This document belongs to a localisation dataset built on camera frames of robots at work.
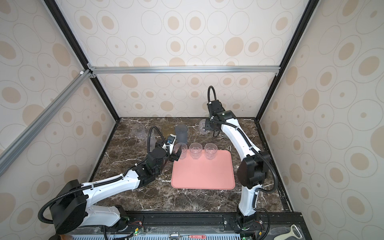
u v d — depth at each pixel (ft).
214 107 2.14
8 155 1.67
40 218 1.32
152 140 3.26
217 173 2.96
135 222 2.39
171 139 2.17
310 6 2.23
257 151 1.61
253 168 1.57
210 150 3.25
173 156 2.32
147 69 5.92
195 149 3.24
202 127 3.04
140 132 3.55
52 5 2.19
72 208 1.33
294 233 2.30
